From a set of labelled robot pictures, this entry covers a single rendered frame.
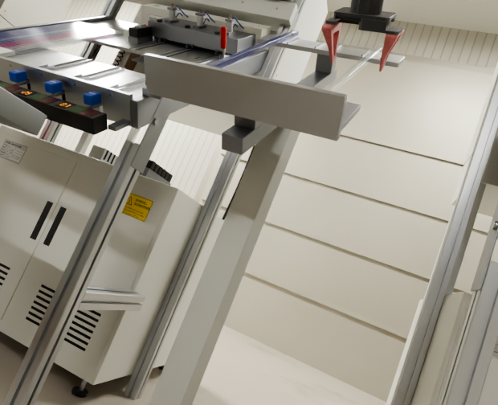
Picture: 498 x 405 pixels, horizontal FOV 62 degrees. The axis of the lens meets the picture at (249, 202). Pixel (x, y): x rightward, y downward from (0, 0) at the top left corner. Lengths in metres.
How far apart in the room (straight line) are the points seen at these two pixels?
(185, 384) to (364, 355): 2.51
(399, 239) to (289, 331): 1.08
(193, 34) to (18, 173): 0.71
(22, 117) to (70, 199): 0.59
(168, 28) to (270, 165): 0.81
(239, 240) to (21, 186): 0.86
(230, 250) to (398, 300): 2.53
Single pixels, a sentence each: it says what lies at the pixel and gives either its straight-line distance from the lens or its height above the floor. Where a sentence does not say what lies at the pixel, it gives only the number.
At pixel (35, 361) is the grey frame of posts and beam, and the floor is 0.17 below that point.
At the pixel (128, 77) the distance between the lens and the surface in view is 1.12.
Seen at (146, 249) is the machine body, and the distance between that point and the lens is 1.16.
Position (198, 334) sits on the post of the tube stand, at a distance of 0.80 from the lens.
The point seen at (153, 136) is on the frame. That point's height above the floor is 0.67.
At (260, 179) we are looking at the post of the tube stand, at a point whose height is 0.66.
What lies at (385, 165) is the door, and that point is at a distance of 3.45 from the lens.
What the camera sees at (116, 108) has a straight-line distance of 0.96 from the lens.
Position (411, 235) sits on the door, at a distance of 3.30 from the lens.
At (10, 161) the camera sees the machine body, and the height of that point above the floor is 0.52.
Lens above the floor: 0.49
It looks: 9 degrees up
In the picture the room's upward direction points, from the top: 22 degrees clockwise
